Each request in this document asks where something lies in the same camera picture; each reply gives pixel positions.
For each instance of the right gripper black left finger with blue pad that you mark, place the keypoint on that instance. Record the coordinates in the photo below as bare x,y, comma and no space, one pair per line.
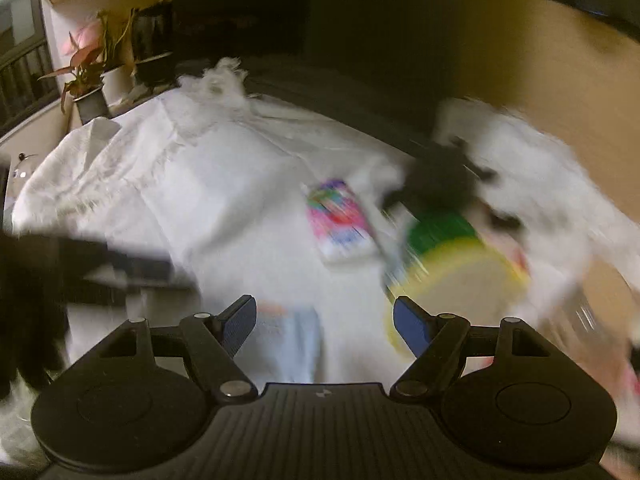
212,341

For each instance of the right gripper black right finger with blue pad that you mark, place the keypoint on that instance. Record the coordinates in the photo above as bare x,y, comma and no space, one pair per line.
436,341

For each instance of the light blue tissue pack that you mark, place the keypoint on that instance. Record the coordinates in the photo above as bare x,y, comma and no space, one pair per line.
289,342

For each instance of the colourful tissue pack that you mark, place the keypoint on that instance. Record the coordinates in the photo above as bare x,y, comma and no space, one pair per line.
340,228

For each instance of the black plush toy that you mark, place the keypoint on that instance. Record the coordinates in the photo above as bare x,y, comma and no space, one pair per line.
444,179

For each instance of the green lid glass jar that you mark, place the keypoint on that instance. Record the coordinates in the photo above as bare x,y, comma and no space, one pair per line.
448,264

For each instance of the white fluffy rug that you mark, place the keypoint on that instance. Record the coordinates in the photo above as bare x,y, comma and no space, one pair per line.
216,179

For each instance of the tan lid clear canister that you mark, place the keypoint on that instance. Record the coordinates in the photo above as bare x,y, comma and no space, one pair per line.
595,326

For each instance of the potted pink leaf plant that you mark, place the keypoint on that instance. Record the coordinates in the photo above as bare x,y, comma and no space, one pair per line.
98,75

